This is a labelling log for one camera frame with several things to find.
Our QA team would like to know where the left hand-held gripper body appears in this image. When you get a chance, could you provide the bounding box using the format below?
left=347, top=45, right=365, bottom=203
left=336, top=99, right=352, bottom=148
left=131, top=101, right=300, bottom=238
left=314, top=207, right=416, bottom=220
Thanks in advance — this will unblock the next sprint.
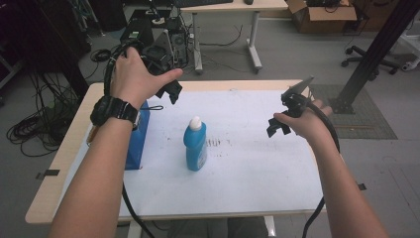
left=141, top=29, right=176, bottom=75

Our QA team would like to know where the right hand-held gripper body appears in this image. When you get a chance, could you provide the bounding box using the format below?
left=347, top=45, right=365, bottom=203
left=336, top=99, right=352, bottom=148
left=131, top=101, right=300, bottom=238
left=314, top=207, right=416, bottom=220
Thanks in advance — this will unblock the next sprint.
left=280, top=75, right=315, bottom=119

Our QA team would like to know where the blue bottle with white cap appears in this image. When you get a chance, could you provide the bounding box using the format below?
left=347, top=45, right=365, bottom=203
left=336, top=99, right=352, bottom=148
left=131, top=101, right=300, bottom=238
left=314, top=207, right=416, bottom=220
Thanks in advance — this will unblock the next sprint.
left=182, top=115, right=208, bottom=173

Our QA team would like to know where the person's right hand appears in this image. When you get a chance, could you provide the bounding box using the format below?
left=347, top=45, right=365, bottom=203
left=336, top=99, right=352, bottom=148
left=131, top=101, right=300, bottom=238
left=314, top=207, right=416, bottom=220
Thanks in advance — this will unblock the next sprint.
left=272, top=98, right=334, bottom=144

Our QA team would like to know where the person's left hand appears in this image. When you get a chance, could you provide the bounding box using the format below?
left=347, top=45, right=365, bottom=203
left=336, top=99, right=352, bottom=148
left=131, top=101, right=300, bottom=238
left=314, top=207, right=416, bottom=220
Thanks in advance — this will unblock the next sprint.
left=110, top=46, right=184, bottom=108

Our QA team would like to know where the black computer tower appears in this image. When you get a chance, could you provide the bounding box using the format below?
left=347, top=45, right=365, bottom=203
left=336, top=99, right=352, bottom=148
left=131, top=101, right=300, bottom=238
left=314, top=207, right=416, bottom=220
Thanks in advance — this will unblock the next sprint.
left=165, top=17, right=190, bottom=68

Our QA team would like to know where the black box with green label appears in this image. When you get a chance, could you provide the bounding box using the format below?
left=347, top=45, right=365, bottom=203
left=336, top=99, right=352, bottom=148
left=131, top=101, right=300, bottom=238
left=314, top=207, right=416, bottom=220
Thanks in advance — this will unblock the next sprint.
left=119, top=17, right=156, bottom=48

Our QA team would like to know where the white table mat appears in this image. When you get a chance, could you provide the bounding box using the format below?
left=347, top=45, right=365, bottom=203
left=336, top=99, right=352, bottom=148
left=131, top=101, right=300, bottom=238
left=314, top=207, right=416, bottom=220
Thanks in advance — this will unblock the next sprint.
left=61, top=88, right=325, bottom=220

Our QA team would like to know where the black wristwatch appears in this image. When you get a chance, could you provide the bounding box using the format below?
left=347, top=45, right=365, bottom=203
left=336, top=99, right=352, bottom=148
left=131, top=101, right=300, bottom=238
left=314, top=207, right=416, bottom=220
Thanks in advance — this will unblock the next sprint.
left=89, top=95, right=141, bottom=129

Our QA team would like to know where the grey floor mat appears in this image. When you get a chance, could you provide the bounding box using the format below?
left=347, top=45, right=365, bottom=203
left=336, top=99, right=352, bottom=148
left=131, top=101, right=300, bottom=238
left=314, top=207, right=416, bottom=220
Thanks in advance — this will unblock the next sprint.
left=309, top=83, right=398, bottom=141

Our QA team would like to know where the black keyboard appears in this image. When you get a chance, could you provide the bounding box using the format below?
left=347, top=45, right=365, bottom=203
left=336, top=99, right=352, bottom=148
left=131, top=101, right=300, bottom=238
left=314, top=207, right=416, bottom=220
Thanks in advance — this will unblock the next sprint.
left=173, top=0, right=235, bottom=9

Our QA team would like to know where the black office chair base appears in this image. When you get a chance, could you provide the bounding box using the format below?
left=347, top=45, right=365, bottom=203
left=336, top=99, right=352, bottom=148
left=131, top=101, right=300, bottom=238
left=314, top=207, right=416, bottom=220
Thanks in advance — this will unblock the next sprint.
left=341, top=45, right=401, bottom=76

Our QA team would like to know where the cardboard box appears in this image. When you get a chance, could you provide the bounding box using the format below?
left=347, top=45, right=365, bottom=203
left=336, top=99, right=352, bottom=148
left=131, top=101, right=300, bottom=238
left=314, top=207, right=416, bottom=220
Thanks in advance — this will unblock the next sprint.
left=285, top=0, right=359, bottom=35

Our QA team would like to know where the white desk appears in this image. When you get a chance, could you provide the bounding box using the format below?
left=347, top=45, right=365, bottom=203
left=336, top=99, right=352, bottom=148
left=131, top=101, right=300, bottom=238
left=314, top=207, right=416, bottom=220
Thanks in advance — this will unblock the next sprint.
left=179, top=0, right=290, bottom=75

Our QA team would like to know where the white table leg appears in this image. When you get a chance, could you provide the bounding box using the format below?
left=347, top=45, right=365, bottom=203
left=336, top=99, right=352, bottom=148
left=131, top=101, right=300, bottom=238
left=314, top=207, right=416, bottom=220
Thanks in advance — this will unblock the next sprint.
left=262, top=215, right=277, bottom=238
left=126, top=220, right=144, bottom=238

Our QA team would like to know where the dark cabinet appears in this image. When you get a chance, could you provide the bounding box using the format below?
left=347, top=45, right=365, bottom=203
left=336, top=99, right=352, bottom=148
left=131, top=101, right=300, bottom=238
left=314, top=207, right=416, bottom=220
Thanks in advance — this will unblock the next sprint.
left=0, top=0, right=92, bottom=102

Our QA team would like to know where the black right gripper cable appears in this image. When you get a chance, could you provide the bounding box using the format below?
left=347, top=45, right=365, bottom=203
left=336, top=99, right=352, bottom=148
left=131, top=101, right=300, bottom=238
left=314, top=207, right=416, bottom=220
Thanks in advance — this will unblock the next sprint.
left=301, top=101, right=342, bottom=238

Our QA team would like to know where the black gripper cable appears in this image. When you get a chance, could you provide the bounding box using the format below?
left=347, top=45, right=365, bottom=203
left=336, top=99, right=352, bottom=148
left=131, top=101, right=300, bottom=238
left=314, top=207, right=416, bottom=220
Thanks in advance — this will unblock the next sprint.
left=301, top=101, right=342, bottom=238
left=103, top=41, right=157, bottom=238

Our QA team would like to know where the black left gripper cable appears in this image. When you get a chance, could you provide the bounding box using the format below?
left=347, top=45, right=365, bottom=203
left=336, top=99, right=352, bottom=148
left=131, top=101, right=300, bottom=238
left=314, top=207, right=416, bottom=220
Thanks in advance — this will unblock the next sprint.
left=103, top=41, right=157, bottom=238

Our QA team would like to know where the coiled black cable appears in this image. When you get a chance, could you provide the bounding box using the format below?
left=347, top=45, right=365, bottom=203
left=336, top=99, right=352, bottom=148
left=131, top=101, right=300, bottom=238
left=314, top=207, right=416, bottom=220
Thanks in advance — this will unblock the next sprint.
left=89, top=48, right=112, bottom=63

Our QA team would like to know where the blue bag with black cord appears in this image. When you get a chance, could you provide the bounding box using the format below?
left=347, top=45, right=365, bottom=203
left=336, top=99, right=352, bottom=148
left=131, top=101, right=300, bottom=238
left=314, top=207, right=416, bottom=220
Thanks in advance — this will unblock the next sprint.
left=124, top=100, right=164, bottom=172

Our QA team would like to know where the black metal post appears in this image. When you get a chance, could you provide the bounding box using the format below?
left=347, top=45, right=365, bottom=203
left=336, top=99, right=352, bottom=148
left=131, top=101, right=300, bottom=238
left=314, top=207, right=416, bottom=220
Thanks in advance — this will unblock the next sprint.
left=328, top=0, right=420, bottom=115

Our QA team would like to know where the bundle of black floor cables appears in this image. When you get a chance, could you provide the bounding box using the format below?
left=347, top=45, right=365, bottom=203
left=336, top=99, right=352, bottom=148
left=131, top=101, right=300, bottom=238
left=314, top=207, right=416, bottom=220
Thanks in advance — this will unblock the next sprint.
left=5, top=70, right=82, bottom=159

